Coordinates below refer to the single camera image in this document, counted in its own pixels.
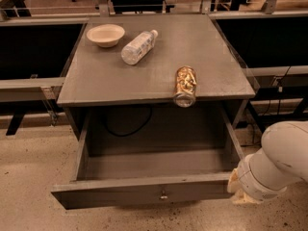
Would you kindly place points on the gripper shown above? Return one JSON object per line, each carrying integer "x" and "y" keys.
{"x": 249, "y": 184}

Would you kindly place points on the grey top drawer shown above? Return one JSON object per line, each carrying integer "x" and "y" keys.
{"x": 164, "y": 155}

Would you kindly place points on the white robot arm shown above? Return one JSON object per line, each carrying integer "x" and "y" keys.
{"x": 281, "y": 161}

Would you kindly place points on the grey wooden drawer cabinet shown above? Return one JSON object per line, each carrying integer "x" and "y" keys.
{"x": 163, "y": 84}

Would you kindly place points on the golden snack jar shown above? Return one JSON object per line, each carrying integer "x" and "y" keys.
{"x": 185, "y": 87}

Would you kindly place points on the clear plastic water bottle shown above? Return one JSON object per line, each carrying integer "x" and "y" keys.
{"x": 136, "y": 49}

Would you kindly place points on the beige paper bowl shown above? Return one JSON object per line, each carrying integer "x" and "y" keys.
{"x": 107, "y": 35}

